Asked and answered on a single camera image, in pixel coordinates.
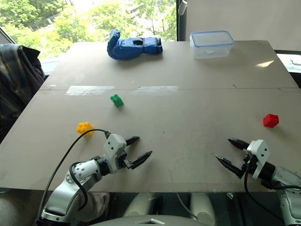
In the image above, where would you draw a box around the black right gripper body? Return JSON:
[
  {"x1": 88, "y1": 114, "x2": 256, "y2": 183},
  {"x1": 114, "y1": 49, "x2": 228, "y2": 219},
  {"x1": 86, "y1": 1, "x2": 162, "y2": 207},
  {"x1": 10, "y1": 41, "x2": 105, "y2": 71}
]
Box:
[{"x1": 241, "y1": 148, "x2": 259, "y2": 179}]

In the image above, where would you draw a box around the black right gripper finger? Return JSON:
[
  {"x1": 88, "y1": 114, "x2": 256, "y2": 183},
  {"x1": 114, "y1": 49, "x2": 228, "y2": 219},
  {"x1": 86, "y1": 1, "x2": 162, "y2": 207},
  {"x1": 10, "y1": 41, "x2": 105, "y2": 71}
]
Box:
[
  {"x1": 214, "y1": 154, "x2": 246, "y2": 180},
  {"x1": 227, "y1": 138, "x2": 251, "y2": 150}
]

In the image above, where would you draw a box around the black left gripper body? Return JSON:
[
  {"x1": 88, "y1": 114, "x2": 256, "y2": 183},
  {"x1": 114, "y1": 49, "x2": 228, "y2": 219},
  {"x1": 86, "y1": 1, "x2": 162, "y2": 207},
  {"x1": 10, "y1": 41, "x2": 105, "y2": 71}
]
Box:
[{"x1": 116, "y1": 151, "x2": 133, "y2": 170}]

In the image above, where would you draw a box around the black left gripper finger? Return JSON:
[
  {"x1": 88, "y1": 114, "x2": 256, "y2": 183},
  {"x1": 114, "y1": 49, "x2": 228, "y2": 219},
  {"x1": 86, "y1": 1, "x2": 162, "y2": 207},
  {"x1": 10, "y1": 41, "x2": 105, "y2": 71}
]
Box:
[
  {"x1": 127, "y1": 151, "x2": 153, "y2": 171},
  {"x1": 124, "y1": 136, "x2": 141, "y2": 146}
]

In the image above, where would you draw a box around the red toy brick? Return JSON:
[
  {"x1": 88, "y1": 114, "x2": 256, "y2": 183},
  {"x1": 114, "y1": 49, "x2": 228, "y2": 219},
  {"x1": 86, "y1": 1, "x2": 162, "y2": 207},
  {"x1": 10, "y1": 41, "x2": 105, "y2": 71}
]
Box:
[{"x1": 262, "y1": 113, "x2": 280, "y2": 128}]

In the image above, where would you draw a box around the green toy brick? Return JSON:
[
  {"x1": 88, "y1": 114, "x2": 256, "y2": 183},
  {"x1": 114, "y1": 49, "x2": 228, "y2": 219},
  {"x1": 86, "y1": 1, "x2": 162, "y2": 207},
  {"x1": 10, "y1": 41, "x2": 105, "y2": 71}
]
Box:
[{"x1": 110, "y1": 94, "x2": 125, "y2": 109}]

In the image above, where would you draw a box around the white rounded robot leg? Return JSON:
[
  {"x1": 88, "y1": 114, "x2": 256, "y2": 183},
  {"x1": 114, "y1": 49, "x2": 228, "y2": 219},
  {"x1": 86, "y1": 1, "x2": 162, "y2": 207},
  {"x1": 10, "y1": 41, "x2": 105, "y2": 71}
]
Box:
[
  {"x1": 190, "y1": 193, "x2": 216, "y2": 226},
  {"x1": 123, "y1": 193, "x2": 163, "y2": 218}
]

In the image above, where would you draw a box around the yellow toy brick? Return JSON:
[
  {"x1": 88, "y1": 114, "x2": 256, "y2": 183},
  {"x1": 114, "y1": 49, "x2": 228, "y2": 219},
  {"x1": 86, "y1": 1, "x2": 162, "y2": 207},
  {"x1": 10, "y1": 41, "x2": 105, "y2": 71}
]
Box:
[{"x1": 76, "y1": 121, "x2": 95, "y2": 137}]

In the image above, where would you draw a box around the grey rounded robot torso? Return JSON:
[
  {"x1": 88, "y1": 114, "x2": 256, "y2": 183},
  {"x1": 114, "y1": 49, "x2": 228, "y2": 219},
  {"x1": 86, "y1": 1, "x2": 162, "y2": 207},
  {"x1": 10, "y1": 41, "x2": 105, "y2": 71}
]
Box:
[{"x1": 89, "y1": 214, "x2": 209, "y2": 226}]

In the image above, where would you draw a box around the white tape patch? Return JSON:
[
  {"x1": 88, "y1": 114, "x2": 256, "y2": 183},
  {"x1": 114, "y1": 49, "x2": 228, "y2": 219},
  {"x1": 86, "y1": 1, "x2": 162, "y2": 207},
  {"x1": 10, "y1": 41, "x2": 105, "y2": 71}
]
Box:
[{"x1": 65, "y1": 85, "x2": 115, "y2": 96}]

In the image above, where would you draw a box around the blue boxing glove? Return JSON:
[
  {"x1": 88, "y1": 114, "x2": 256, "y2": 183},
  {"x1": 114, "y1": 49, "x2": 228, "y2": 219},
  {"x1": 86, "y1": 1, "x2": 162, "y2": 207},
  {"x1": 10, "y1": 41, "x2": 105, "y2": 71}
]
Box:
[{"x1": 106, "y1": 29, "x2": 164, "y2": 61}]

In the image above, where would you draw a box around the clear plastic box blue lid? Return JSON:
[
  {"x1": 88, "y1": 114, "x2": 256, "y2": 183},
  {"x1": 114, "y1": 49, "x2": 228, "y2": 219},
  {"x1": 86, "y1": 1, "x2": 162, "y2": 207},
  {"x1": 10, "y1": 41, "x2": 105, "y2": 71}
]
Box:
[{"x1": 189, "y1": 30, "x2": 235, "y2": 60}]

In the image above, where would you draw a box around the dark plaid jacket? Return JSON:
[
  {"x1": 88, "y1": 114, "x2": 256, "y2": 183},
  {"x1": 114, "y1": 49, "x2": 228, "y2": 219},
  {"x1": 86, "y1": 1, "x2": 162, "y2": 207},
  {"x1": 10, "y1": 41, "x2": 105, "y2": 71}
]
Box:
[{"x1": 0, "y1": 43, "x2": 46, "y2": 144}]

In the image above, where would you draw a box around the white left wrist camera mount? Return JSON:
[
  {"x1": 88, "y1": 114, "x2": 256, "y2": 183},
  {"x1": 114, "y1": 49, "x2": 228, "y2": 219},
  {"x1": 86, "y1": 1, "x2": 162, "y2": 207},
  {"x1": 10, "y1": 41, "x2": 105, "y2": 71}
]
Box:
[{"x1": 103, "y1": 133, "x2": 127, "y2": 175}]

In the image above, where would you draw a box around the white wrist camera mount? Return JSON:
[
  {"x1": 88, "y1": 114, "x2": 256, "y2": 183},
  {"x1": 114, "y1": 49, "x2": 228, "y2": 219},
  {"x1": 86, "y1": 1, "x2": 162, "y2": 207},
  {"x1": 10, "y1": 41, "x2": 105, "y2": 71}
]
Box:
[
  {"x1": 103, "y1": 133, "x2": 127, "y2": 175},
  {"x1": 246, "y1": 139, "x2": 270, "y2": 180}
]

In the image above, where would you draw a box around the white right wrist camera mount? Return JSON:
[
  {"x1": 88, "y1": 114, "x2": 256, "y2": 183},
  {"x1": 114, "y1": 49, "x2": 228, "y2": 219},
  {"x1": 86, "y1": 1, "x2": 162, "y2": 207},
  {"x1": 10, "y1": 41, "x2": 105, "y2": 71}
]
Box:
[{"x1": 246, "y1": 139, "x2": 270, "y2": 180}]

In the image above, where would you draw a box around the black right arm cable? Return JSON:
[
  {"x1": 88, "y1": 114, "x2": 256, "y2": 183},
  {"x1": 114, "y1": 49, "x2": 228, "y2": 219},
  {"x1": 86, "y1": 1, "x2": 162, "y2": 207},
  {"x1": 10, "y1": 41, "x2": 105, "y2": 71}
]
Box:
[
  {"x1": 243, "y1": 162, "x2": 286, "y2": 226},
  {"x1": 261, "y1": 180, "x2": 301, "y2": 191}
]

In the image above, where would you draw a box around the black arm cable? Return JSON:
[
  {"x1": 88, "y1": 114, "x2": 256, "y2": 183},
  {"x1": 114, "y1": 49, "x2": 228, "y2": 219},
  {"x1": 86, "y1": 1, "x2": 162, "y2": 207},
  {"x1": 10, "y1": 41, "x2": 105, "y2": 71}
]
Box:
[
  {"x1": 261, "y1": 180, "x2": 301, "y2": 191},
  {"x1": 69, "y1": 163, "x2": 88, "y2": 212},
  {"x1": 243, "y1": 162, "x2": 286, "y2": 226},
  {"x1": 35, "y1": 128, "x2": 111, "y2": 223}
]

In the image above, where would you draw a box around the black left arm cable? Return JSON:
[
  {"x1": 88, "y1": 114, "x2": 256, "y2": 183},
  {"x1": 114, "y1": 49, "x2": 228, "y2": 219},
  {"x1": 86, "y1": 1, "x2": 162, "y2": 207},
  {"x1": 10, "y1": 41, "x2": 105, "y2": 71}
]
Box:
[
  {"x1": 35, "y1": 128, "x2": 111, "y2": 223},
  {"x1": 69, "y1": 163, "x2": 88, "y2": 212}
]

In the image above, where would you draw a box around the grey window handle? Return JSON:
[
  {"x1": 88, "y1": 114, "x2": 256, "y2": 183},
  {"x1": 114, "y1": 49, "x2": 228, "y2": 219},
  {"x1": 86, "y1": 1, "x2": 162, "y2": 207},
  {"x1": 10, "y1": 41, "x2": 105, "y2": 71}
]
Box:
[{"x1": 177, "y1": 0, "x2": 188, "y2": 16}]

